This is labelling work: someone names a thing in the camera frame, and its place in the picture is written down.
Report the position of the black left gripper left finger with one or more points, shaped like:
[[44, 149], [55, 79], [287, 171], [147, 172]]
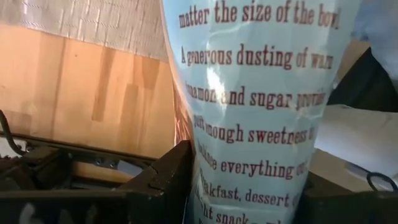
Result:
[[155, 199]]

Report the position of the cinnamon squares cereal box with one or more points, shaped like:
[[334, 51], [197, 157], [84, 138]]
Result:
[[258, 124]]

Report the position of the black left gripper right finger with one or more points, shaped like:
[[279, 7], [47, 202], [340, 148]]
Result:
[[342, 208]]

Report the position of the grey woven placemat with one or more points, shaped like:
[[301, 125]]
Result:
[[93, 21]]

